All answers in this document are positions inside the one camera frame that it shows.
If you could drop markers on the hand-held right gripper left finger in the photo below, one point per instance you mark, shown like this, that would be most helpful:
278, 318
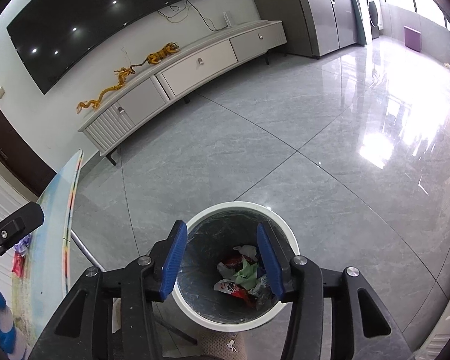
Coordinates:
174, 258

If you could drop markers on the red packet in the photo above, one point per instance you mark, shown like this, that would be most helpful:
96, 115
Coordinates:
18, 266

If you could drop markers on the white power strip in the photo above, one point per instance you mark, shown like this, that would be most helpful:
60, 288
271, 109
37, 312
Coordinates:
227, 19

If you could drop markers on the grey tall cabinet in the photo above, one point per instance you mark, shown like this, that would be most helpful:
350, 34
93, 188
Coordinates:
322, 11

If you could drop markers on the purple box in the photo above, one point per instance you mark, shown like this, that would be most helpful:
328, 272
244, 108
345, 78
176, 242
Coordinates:
412, 39

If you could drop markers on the white washing machine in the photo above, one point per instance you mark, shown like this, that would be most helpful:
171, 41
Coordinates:
373, 11

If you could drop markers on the glass table with colourful edge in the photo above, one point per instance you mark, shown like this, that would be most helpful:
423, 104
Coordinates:
48, 251

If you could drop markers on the green wrapper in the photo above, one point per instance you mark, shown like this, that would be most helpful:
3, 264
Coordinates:
243, 272

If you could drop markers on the person's left hand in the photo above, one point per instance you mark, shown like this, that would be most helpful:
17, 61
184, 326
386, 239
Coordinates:
5, 322

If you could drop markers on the metal table leg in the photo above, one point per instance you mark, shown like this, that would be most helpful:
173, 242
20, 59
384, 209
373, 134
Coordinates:
86, 249

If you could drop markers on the white panelled cabinet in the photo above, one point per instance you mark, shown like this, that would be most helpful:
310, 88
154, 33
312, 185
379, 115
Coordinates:
0, 202

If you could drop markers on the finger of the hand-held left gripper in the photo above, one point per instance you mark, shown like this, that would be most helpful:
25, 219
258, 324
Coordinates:
7, 230

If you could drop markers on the clear plastic wrapper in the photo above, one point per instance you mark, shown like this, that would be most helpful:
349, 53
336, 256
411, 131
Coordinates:
260, 283

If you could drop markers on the beige slipper with dark print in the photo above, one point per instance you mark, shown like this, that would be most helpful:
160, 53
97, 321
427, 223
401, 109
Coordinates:
225, 345

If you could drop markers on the black wall television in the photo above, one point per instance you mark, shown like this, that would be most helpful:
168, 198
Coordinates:
97, 18

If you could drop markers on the dark grey trouser leg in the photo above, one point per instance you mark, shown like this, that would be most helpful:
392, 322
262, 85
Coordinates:
180, 352

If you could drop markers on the dark brown door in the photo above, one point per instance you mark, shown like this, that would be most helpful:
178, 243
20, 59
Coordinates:
18, 150

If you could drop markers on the purple packet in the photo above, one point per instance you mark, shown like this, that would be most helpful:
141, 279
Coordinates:
22, 246

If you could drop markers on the red and white wrapper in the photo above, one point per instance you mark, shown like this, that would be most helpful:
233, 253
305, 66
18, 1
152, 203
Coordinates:
232, 288

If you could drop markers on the yellow dragon figurine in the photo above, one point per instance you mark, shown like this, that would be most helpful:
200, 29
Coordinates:
122, 75

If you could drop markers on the wall switch plate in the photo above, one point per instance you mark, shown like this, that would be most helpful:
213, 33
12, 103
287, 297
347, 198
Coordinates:
0, 92

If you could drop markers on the white round waste bin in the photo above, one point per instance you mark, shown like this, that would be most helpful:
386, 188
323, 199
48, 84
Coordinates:
210, 232

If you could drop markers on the white crumpled paper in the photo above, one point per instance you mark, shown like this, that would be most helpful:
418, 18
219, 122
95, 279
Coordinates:
247, 250

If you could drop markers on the yellow tiger figurine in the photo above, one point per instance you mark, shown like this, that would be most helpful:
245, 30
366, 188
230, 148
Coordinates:
159, 55

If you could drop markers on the white television cabinet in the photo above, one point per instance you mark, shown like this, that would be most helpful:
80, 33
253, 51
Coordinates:
198, 63

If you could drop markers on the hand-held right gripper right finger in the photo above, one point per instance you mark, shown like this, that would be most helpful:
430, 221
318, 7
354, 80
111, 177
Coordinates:
270, 262

